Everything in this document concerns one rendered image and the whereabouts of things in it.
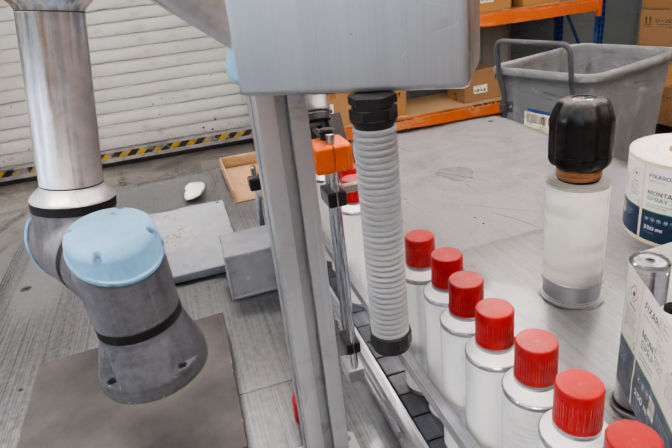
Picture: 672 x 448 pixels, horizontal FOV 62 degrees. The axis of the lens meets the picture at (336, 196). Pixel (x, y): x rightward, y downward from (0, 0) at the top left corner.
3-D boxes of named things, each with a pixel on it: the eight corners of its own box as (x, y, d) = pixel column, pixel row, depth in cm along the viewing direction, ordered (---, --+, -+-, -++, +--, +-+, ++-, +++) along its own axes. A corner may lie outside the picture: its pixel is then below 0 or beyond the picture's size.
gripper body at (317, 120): (357, 169, 103) (342, 107, 104) (312, 178, 101) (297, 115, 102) (348, 177, 110) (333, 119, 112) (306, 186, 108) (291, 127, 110)
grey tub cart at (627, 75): (570, 166, 371) (579, 15, 335) (668, 189, 322) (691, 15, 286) (478, 206, 327) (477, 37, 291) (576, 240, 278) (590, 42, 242)
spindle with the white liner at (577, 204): (617, 300, 82) (638, 98, 70) (565, 316, 79) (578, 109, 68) (575, 272, 90) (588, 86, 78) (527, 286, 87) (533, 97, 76)
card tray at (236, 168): (330, 184, 152) (328, 170, 150) (235, 203, 145) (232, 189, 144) (302, 154, 178) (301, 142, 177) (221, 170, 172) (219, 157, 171)
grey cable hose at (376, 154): (419, 351, 45) (405, 94, 37) (379, 363, 44) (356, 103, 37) (402, 328, 48) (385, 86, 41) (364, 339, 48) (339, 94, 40)
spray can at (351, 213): (384, 303, 87) (374, 180, 79) (352, 310, 86) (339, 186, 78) (374, 286, 92) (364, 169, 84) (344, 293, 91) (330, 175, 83)
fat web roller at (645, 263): (665, 413, 62) (688, 264, 54) (631, 426, 60) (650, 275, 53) (632, 387, 66) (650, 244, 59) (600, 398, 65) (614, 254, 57)
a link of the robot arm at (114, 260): (117, 351, 70) (81, 259, 64) (72, 313, 78) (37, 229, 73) (197, 301, 77) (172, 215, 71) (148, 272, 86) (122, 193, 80)
